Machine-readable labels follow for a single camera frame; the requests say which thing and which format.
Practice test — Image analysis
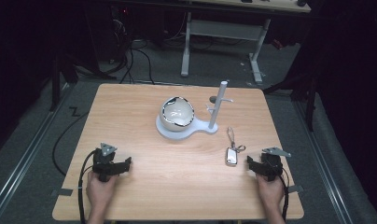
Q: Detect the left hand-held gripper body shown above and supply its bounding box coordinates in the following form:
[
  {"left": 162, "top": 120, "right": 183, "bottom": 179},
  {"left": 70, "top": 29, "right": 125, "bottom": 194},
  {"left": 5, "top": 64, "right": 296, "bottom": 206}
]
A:
[{"left": 91, "top": 142, "right": 119, "bottom": 183}]

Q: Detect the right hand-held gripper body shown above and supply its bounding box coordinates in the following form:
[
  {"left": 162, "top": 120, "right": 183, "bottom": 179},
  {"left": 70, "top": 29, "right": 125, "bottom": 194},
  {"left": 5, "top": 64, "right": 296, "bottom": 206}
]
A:
[{"left": 259, "top": 147, "right": 292, "bottom": 182}]

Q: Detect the silver car key with keyring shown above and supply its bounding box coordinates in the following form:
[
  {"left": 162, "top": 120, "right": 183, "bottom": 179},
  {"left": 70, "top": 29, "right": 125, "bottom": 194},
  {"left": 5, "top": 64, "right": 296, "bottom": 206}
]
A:
[{"left": 225, "top": 126, "right": 247, "bottom": 167}]

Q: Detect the person's right hand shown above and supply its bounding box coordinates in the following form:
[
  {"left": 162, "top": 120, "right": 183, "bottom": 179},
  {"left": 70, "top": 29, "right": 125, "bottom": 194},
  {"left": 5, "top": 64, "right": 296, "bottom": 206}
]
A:
[{"left": 256, "top": 173, "right": 286, "bottom": 214}]

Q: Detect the person's left hand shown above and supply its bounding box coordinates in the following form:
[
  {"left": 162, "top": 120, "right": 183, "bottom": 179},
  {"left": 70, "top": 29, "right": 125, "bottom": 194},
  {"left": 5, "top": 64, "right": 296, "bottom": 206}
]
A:
[{"left": 85, "top": 170, "right": 118, "bottom": 217}]

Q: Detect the white key holder stand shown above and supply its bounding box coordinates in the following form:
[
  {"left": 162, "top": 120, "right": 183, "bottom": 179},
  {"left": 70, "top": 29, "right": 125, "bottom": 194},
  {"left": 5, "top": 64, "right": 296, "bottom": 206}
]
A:
[{"left": 155, "top": 79, "right": 234, "bottom": 141}]

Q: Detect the white bowl with black rim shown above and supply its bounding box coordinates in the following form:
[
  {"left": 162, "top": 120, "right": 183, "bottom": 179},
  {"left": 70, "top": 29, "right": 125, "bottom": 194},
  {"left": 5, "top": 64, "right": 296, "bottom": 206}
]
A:
[{"left": 159, "top": 95, "right": 196, "bottom": 133}]

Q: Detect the black metal stand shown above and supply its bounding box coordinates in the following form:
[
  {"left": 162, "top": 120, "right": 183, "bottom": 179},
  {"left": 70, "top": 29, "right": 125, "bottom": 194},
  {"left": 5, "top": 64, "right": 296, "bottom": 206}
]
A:
[
  {"left": 262, "top": 59, "right": 321, "bottom": 133},
  {"left": 48, "top": 46, "right": 118, "bottom": 113}
]

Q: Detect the white-legged wooden desk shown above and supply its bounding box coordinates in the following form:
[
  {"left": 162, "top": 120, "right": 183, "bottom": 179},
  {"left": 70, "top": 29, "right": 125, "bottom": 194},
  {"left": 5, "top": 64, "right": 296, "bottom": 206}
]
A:
[{"left": 179, "top": 0, "right": 313, "bottom": 85}]

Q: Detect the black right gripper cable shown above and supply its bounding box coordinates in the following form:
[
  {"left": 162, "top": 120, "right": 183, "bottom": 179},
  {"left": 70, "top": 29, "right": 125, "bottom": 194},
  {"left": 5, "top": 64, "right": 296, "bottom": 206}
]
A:
[{"left": 279, "top": 174, "right": 291, "bottom": 222}]

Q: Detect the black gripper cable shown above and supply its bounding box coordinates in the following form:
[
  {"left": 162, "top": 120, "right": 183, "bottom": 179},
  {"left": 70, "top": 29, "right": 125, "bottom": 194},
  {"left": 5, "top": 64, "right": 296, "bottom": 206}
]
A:
[
  {"left": 279, "top": 174, "right": 291, "bottom": 222},
  {"left": 77, "top": 149, "right": 98, "bottom": 224}
]

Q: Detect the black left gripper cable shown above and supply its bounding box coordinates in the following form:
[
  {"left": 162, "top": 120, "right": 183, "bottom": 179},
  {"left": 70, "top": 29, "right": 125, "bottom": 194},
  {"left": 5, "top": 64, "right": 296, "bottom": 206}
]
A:
[{"left": 77, "top": 149, "right": 98, "bottom": 224}]

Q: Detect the black floor cable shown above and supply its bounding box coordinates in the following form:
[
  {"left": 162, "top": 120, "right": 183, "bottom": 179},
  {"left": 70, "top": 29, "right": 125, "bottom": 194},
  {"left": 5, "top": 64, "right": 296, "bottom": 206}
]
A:
[{"left": 51, "top": 105, "right": 91, "bottom": 177}]

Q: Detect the metal floor rail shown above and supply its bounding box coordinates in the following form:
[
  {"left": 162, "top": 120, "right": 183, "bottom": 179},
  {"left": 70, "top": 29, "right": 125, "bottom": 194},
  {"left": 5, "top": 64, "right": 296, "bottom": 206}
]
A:
[
  {"left": 0, "top": 82, "right": 73, "bottom": 216},
  {"left": 293, "top": 99, "right": 355, "bottom": 224}
]

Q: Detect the black computer tower with cables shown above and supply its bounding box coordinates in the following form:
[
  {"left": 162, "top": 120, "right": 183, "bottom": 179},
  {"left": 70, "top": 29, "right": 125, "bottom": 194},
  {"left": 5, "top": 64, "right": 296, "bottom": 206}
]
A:
[{"left": 94, "top": 4, "right": 157, "bottom": 86}]

